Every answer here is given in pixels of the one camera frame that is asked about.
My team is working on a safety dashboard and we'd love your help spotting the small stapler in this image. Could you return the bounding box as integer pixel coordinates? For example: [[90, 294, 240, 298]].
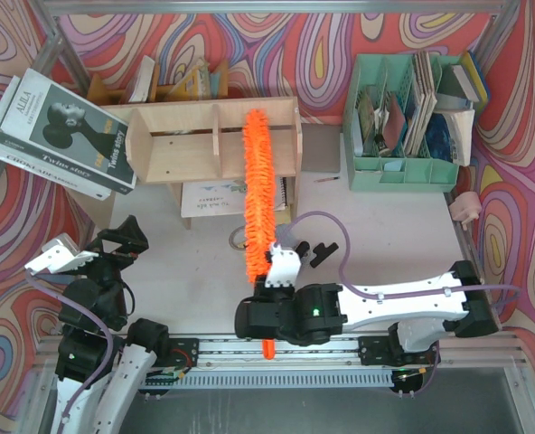
[[296, 241, 310, 259]]

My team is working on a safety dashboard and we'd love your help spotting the orange microfiber duster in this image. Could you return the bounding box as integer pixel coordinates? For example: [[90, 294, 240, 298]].
[[239, 108, 276, 339]]

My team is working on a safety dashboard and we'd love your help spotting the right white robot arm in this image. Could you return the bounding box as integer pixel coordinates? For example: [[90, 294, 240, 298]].
[[234, 260, 501, 357]]

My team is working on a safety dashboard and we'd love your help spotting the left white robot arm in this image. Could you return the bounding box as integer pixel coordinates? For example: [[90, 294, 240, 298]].
[[52, 215, 170, 433]]

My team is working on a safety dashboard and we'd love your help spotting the light wooden bookshelf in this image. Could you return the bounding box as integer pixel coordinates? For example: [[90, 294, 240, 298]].
[[99, 96, 303, 231]]

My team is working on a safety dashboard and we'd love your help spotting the black clip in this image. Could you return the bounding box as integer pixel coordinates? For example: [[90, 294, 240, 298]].
[[309, 242, 339, 269]]

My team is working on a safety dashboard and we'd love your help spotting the spiral sketchbook with frog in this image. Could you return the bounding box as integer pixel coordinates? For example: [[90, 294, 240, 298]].
[[179, 176, 291, 219]]

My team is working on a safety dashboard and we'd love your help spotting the small pencil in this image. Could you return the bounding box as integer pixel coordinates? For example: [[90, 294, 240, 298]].
[[314, 176, 340, 183]]

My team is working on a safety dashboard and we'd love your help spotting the large Twins story magazine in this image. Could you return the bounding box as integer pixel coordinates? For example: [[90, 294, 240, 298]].
[[0, 69, 136, 194]]

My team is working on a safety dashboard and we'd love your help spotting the white book in rack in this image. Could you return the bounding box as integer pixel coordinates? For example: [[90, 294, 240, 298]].
[[127, 55, 155, 103]]

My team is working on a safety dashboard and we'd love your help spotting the yellow book in rack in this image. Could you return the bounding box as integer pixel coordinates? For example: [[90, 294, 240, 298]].
[[164, 58, 211, 101]]

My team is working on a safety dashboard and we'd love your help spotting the white book under magazine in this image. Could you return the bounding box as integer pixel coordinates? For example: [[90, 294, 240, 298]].
[[0, 76, 111, 201]]

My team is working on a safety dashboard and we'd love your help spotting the grey notebook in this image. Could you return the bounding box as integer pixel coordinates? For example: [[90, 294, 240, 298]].
[[302, 123, 342, 173]]

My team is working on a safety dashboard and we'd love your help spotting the pink pig figurine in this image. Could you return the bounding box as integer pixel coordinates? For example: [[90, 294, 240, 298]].
[[449, 192, 482, 231]]

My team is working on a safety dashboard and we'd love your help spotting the mint green desk organizer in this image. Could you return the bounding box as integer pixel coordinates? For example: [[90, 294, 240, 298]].
[[343, 53, 459, 193]]

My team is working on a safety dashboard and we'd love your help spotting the red brown booklet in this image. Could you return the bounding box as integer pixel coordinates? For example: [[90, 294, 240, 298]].
[[381, 92, 407, 151]]

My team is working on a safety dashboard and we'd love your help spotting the blue patterned book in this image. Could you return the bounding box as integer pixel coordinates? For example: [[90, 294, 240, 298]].
[[425, 113, 453, 163]]

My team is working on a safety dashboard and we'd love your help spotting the white open book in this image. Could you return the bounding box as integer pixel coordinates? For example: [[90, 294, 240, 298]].
[[441, 108, 474, 166]]

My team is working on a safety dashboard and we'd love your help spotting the grey book on organizer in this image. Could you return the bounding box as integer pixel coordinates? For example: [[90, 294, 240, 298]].
[[437, 64, 480, 103]]

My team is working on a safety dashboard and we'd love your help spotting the blue yellow book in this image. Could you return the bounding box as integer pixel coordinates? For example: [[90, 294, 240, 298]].
[[459, 51, 490, 106]]

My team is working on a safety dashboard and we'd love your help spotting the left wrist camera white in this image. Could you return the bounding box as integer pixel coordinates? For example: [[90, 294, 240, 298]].
[[24, 232, 99, 275]]

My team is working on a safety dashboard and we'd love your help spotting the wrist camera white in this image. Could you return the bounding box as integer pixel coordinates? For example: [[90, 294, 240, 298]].
[[24, 232, 99, 275], [265, 243, 302, 288]]

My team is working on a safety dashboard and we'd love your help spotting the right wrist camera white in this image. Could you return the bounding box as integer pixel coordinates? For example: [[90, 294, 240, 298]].
[[265, 243, 302, 288]]

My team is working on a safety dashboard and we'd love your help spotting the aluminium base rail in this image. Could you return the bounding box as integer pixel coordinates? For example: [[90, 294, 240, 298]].
[[139, 333, 527, 396]]

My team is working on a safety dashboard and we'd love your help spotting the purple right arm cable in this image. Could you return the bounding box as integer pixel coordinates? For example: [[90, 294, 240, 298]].
[[285, 211, 521, 308]]

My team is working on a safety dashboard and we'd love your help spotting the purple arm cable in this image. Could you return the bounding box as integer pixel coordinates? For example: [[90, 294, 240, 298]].
[[24, 269, 115, 426], [285, 211, 521, 308]]

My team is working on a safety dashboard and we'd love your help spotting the tape roll ring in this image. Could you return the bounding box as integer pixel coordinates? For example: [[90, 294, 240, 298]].
[[229, 225, 249, 250]]

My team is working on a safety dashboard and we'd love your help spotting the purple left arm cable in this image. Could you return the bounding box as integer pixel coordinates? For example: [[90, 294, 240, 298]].
[[24, 269, 115, 426]]

